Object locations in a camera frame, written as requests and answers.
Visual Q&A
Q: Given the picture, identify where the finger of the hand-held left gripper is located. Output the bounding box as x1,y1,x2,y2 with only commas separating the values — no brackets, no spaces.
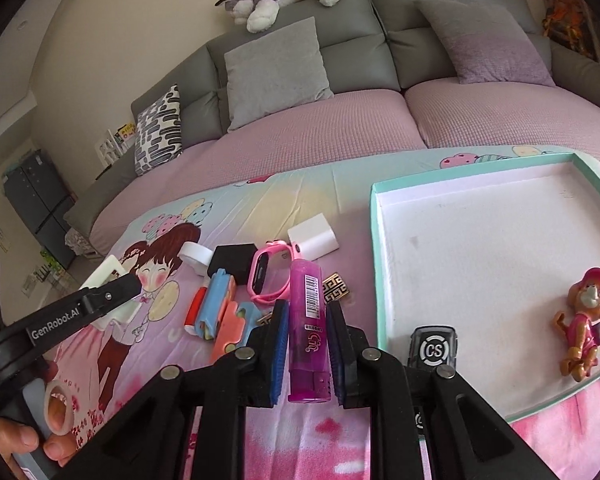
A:
80,272,145,320

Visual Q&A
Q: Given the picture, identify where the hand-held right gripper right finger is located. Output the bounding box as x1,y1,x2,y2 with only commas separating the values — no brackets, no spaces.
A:
326,300,531,480

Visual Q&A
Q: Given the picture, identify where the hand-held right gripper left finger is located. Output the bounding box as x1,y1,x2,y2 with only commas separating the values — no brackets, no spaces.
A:
97,299,291,480

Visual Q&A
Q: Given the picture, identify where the white hair clip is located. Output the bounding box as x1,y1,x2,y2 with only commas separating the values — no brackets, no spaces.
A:
77,255,147,346

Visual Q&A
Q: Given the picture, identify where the purple lighter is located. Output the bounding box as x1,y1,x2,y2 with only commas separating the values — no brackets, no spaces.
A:
287,255,331,404

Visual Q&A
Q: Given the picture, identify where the blue and orange case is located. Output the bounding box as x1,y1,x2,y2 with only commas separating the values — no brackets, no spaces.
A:
198,268,237,341
211,301,261,361

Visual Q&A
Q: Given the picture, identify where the gold patterned lighter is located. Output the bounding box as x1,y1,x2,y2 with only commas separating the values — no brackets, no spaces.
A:
256,271,352,328

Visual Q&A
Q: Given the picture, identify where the red and white bottle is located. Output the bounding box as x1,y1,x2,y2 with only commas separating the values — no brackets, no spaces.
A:
184,286,212,337

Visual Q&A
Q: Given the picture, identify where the teal-edged white box tray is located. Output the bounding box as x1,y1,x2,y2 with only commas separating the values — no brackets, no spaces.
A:
370,151,600,441

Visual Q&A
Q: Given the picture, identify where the person's left hand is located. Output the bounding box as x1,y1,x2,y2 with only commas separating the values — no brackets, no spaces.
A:
0,417,78,480

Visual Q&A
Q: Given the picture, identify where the pink smartwatch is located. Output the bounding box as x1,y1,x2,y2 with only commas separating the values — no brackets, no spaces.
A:
247,241,303,306

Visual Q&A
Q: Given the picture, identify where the white tape roll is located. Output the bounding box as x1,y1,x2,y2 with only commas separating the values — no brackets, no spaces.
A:
179,241,216,277

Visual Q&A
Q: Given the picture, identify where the black CS toy car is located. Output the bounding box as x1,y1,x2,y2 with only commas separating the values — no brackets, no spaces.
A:
407,326,461,438

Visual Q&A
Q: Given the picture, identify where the black box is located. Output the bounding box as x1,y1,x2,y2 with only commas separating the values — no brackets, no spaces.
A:
207,244,257,286

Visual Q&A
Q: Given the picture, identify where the white charger block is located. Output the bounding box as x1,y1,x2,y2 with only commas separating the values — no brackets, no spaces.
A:
287,213,341,259

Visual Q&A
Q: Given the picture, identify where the grey refrigerator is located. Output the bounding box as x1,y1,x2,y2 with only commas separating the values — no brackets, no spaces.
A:
2,149,77,266

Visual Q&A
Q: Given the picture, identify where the cartoon printed blanket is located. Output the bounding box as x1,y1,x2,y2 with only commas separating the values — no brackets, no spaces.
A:
10,145,600,480

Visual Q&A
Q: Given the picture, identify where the black and white patterned pillow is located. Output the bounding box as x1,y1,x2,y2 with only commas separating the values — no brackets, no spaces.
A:
132,84,183,176

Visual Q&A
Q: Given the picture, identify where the pink sofa seat cover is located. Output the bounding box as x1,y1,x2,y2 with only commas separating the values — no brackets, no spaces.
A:
89,77,600,261

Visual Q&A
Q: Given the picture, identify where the pink dog figure toy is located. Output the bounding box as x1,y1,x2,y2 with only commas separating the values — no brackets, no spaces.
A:
553,267,600,383

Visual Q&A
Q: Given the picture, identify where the grey sofa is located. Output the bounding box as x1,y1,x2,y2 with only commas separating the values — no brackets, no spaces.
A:
62,0,600,256

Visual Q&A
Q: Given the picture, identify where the purple grey pillow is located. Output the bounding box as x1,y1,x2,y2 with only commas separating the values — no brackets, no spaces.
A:
412,0,557,86

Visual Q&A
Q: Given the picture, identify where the orange decoration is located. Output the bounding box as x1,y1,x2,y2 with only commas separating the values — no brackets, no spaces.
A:
541,0,600,58

